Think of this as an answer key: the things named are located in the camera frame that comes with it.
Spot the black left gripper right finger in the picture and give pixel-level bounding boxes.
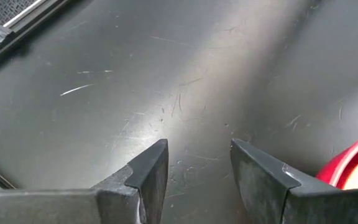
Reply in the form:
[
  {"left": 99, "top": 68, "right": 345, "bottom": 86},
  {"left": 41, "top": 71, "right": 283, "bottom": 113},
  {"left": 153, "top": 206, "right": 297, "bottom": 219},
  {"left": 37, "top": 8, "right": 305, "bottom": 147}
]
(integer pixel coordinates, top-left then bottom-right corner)
[{"left": 230, "top": 138, "right": 358, "bottom": 224}]

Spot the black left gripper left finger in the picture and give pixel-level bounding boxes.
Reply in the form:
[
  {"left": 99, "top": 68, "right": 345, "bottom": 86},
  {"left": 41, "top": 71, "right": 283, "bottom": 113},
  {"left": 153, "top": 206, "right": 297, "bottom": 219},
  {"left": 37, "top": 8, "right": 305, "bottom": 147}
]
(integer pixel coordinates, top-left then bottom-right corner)
[{"left": 0, "top": 138, "right": 170, "bottom": 224}]

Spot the red plastic bowl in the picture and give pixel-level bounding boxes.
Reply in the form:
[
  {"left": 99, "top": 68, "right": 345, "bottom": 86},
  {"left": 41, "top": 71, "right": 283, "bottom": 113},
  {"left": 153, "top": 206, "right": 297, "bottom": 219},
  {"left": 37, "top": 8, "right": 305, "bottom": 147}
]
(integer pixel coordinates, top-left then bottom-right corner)
[{"left": 315, "top": 130, "right": 358, "bottom": 190}]

